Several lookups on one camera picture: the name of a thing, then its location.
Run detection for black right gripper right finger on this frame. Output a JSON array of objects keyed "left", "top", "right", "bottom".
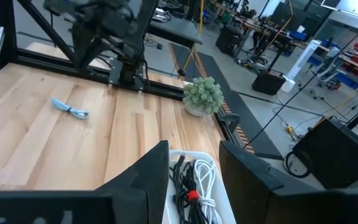
[{"left": 218, "top": 140, "right": 358, "bottom": 224}]

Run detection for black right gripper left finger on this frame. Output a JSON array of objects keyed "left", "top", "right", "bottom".
[{"left": 0, "top": 139, "right": 170, "bottom": 224}]

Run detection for white USB-C cable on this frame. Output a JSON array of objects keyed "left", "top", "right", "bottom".
[{"left": 193, "top": 159, "right": 224, "bottom": 224}]

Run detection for black cable with red tie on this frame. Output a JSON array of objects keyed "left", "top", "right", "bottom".
[{"left": 169, "top": 154, "right": 211, "bottom": 224}]

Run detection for white plastic bin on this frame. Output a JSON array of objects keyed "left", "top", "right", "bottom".
[{"left": 162, "top": 150, "right": 237, "bottom": 224}]

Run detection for black table edge clamp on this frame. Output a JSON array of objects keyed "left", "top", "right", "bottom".
[{"left": 219, "top": 113, "right": 241, "bottom": 134}]

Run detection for large black equipment case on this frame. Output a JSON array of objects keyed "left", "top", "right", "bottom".
[{"left": 291, "top": 115, "right": 358, "bottom": 190}]

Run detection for green plant in white pot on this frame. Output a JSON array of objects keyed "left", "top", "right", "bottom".
[{"left": 182, "top": 77, "right": 225, "bottom": 118}]

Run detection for small black floor box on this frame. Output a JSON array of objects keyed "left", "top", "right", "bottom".
[{"left": 251, "top": 68, "right": 287, "bottom": 96}]

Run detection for black side table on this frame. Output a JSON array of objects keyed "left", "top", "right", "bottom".
[{"left": 147, "top": 14, "right": 203, "bottom": 50}]

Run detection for white tower fan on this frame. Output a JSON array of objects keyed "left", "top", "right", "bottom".
[{"left": 280, "top": 39, "right": 322, "bottom": 93}]

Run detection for pale office chair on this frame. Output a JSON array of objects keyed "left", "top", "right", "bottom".
[{"left": 310, "top": 46, "right": 343, "bottom": 100}]

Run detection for black cabinet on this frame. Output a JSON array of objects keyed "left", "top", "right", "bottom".
[{"left": 215, "top": 24, "right": 246, "bottom": 59}]

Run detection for blue storage bin row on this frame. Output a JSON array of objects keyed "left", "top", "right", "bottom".
[{"left": 333, "top": 72, "right": 358, "bottom": 96}]

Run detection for black floor cable loop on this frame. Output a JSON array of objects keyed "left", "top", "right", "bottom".
[{"left": 282, "top": 150, "right": 314, "bottom": 179}]

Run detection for black table frame beams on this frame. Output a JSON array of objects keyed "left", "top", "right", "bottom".
[{"left": 0, "top": 0, "right": 254, "bottom": 153}]

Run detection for black orange floor cable cover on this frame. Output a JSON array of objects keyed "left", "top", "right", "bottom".
[{"left": 167, "top": 42, "right": 283, "bottom": 160}]

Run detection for black taut diagonal cable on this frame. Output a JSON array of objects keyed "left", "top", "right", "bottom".
[{"left": 242, "top": 21, "right": 358, "bottom": 150}]

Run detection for white cable with dark tie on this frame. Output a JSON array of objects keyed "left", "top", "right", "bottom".
[{"left": 50, "top": 96, "right": 90, "bottom": 120}]

